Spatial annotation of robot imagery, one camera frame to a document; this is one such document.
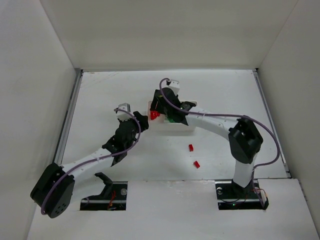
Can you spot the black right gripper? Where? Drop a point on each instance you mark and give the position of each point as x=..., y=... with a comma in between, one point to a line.
x=155, y=104

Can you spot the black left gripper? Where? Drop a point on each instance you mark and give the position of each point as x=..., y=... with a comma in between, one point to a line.
x=139, y=121

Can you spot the red curved lego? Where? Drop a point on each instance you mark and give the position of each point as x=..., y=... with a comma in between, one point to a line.
x=154, y=115

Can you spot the long green lego plate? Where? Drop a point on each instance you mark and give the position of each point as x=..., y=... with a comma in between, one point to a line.
x=170, y=120

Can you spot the small red lego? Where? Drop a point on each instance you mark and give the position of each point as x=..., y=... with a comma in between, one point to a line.
x=196, y=164
x=191, y=147

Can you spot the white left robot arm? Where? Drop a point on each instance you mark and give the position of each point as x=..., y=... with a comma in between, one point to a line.
x=60, y=185

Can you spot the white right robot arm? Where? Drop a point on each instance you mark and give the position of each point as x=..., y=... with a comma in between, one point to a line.
x=241, y=133

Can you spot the white divided plastic container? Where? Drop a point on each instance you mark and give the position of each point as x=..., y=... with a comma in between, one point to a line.
x=161, y=123

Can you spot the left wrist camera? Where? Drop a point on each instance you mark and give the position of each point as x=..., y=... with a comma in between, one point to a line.
x=123, y=112

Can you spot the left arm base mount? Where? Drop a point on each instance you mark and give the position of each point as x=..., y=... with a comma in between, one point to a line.
x=113, y=196

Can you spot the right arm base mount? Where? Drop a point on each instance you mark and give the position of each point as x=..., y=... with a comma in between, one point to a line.
x=232, y=197

